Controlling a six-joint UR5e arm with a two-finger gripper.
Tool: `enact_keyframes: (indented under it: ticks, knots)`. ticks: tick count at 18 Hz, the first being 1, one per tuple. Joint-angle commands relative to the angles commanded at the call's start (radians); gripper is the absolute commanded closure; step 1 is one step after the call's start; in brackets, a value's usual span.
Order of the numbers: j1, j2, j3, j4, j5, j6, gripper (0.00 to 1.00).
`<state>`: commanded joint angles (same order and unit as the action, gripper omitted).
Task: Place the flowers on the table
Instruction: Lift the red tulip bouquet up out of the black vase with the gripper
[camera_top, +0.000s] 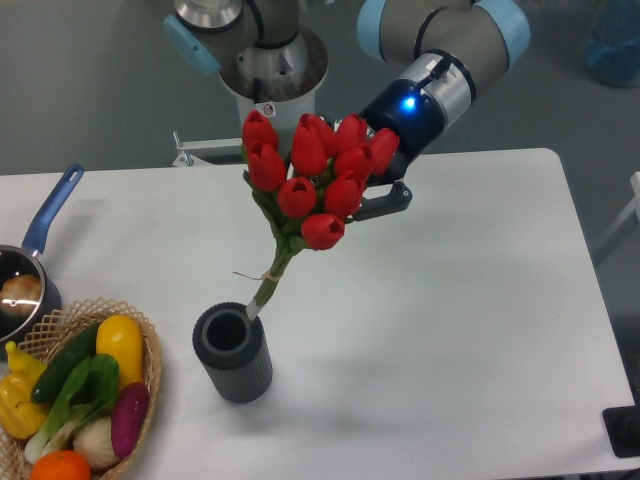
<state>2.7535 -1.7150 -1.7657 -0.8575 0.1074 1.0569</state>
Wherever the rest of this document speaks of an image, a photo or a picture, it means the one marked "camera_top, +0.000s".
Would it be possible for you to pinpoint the blue transparent container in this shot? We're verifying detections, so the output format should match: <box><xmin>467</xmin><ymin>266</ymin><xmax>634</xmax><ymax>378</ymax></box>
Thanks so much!
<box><xmin>581</xmin><ymin>1</ymin><xmax>639</xmax><ymax>88</ymax></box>

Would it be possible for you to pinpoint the orange fruit toy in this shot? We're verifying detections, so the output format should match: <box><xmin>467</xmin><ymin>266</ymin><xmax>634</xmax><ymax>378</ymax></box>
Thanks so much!
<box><xmin>30</xmin><ymin>450</ymin><xmax>91</xmax><ymax>480</ymax></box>

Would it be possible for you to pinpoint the red tulip bouquet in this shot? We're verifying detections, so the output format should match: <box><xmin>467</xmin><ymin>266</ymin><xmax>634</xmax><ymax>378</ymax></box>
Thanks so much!
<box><xmin>241</xmin><ymin>110</ymin><xmax>400</xmax><ymax>320</ymax></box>

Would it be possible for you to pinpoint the blue handled saucepan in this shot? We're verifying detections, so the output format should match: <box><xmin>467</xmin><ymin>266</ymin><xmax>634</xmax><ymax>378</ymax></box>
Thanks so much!
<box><xmin>1</xmin><ymin>164</ymin><xmax>84</xmax><ymax>345</ymax></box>

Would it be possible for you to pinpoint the woven wicker basket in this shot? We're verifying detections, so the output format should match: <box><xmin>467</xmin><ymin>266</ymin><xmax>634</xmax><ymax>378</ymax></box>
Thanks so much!
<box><xmin>17</xmin><ymin>298</ymin><xmax>162</xmax><ymax>480</ymax></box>

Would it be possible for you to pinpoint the dark grey ribbed vase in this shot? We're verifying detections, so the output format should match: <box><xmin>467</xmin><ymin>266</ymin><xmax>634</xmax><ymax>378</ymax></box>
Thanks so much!
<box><xmin>192</xmin><ymin>302</ymin><xmax>273</xmax><ymax>404</ymax></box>

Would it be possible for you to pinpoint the yellow bell pepper toy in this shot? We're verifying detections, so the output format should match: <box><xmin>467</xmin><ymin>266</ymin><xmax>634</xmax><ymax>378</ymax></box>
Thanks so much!
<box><xmin>1</xmin><ymin>341</ymin><xmax>50</xmax><ymax>440</ymax></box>

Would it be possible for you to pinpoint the white frame at right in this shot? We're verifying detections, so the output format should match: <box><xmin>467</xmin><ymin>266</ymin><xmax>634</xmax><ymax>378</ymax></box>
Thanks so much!
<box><xmin>591</xmin><ymin>171</ymin><xmax>639</xmax><ymax>268</ymax></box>

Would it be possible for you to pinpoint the purple eggplant toy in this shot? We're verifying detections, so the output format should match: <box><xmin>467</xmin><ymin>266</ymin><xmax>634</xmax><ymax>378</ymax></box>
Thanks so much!
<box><xmin>111</xmin><ymin>382</ymin><xmax>150</xmax><ymax>458</ymax></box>

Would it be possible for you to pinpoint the metal table clamp bracket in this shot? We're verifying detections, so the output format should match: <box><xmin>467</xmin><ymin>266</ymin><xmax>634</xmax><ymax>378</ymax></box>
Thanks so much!
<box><xmin>172</xmin><ymin>131</ymin><xmax>244</xmax><ymax>167</ymax></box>

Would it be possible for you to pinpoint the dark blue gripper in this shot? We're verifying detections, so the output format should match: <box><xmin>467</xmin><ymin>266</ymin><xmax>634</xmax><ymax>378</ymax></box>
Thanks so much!
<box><xmin>331</xmin><ymin>81</ymin><xmax>446</xmax><ymax>222</ymax></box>

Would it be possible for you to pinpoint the black device at edge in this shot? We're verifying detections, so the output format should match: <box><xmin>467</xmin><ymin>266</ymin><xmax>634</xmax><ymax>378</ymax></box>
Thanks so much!
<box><xmin>602</xmin><ymin>406</ymin><xmax>639</xmax><ymax>458</ymax></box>

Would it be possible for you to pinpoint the bread roll in pot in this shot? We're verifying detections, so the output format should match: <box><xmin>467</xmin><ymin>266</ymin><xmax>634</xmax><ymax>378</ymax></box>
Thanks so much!
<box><xmin>1</xmin><ymin>274</ymin><xmax>42</xmax><ymax>318</ymax></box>

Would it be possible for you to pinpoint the white garlic toy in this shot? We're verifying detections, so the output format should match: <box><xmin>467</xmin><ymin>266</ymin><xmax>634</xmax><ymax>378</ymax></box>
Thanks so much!
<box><xmin>73</xmin><ymin>417</ymin><xmax>119</xmax><ymax>470</ymax></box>

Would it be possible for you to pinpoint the green cucumber toy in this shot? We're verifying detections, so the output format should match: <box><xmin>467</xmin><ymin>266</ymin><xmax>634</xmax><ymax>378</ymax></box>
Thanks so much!
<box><xmin>31</xmin><ymin>322</ymin><xmax>101</xmax><ymax>404</ymax></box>

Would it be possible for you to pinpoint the green bok choy toy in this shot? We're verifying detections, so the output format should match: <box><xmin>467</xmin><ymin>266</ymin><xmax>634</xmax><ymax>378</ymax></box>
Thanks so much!
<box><xmin>24</xmin><ymin>354</ymin><xmax>120</xmax><ymax>464</ymax></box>

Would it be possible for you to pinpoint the yellow squash toy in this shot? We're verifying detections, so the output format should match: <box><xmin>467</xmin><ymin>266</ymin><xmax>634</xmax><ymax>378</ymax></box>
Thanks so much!
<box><xmin>96</xmin><ymin>314</ymin><xmax>143</xmax><ymax>391</ymax></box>

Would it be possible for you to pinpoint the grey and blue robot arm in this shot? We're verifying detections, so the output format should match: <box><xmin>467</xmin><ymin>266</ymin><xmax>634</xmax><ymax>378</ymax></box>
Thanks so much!
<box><xmin>164</xmin><ymin>1</ymin><xmax>530</xmax><ymax>220</ymax></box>

